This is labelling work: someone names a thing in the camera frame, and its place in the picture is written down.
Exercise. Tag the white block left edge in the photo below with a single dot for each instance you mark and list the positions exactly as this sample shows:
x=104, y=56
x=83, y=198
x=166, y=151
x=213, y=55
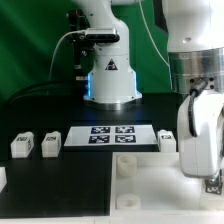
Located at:
x=3, y=179

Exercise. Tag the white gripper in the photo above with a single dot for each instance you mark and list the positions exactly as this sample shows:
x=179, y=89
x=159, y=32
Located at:
x=201, y=156

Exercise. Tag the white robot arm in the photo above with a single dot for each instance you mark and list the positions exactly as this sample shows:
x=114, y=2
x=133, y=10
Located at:
x=196, y=65

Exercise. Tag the black rear camera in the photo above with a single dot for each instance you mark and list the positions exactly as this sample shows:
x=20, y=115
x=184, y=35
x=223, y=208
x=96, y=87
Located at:
x=82, y=31

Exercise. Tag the white marker sheet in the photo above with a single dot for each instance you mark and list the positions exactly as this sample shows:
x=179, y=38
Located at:
x=110, y=135

